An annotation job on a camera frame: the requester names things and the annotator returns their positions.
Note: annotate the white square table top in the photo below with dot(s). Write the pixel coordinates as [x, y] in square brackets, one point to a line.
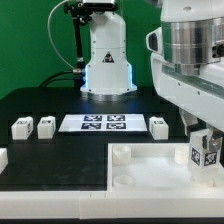
[149, 166]

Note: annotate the white front fence wall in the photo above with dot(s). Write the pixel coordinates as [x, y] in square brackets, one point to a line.
[206, 202]

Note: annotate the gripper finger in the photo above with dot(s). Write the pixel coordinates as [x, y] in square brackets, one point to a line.
[189, 121]
[214, 140]

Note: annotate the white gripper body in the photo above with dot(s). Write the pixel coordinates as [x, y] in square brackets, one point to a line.
[201, 96]

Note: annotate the white sheet with markers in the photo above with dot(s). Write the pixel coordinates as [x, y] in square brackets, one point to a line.
[103, 123]

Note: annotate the white left fence block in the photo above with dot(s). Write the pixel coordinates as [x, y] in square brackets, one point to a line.
[3, 159]

